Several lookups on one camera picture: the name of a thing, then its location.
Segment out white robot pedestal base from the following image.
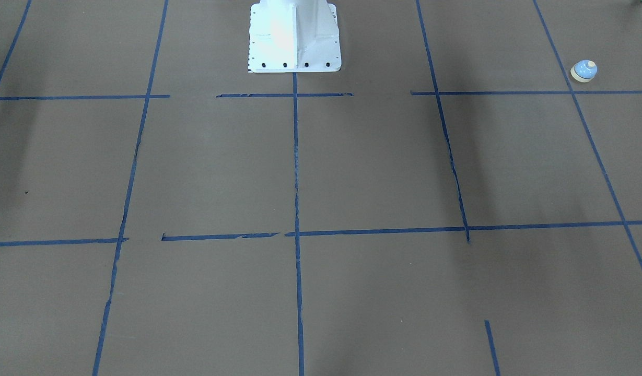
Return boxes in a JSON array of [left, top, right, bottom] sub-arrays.
[[248, 1, 342, 74]]

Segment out blue service bell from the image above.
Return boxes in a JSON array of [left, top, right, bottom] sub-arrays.
[[570, 60, 598, 83]]

